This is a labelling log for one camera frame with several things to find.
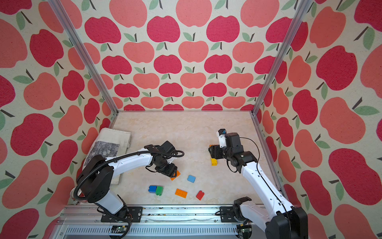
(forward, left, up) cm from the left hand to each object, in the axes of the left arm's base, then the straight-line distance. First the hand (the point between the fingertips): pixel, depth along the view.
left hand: (173, 177), depth 84 cm
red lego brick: (-9, -15, -3) cm, 18 cm away
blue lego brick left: (-6, +11, -3) cm, 13 cm away
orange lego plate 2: (+1, -3, 0) cm, 3 cm away
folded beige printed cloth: (+21, +42, +3) cm, 47 cm away
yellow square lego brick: (+10, -25, -1) cm, 27 cm away
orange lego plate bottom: (-8, -5, -3) cm, 10 cm away
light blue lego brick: (0, -10, -4) cm, 11 cm away
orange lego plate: (+23, -24, -2) cm, 33 cm away
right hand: (+10, -24, +12) cm, 29 cm away
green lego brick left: (-7, +7, -2) cm, 10 cm away
